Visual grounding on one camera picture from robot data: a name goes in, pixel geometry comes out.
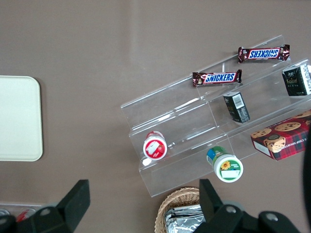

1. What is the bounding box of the green-lidded white cup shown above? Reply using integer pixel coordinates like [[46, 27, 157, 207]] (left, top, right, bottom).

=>
[[206, 145, 244, 183]]

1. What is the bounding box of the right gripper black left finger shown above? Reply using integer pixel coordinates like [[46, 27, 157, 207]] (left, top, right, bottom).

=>
[[0, 179, 91, 233]]

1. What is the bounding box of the small black carton box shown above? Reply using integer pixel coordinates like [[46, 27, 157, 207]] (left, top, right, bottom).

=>
[[223, 91, 251, 124], [281, 65, 311, 97]]

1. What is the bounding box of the Snickers chocolate bar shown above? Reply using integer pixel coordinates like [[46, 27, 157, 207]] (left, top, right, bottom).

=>
[[191, 69, 243, 87], [237, 44, 291, 64]]

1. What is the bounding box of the foil-wrapped pack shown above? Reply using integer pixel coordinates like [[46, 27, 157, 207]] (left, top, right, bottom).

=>
[[164, 215, 207, 233], [167, 203, 203, 217]]

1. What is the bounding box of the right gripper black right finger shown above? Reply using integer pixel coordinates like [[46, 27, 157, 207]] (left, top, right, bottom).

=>
[[194, 179, 301, 233]]

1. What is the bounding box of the clear acrylic bottle rack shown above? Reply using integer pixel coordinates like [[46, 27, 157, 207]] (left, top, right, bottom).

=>
[[0, 201, 42, 210]]

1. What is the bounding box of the clear acrylic stepped shelf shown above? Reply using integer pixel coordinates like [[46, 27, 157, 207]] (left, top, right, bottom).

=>
[[120, 34, 311, 199]]

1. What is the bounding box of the red-lidded white cup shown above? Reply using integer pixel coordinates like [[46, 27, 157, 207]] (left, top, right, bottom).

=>
[[142, 131, 168, 162]]

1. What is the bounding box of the red tartan cookie box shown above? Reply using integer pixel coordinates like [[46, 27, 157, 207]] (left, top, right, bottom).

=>
[[250, 109, 311, 162]]

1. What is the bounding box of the light wicker basket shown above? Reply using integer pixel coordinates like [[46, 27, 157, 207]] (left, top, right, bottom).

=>
[[155, 186, 202, 233]]

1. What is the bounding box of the cream plastic tray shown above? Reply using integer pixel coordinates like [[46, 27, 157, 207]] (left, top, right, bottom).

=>
[[0, 75, 44, 162]]

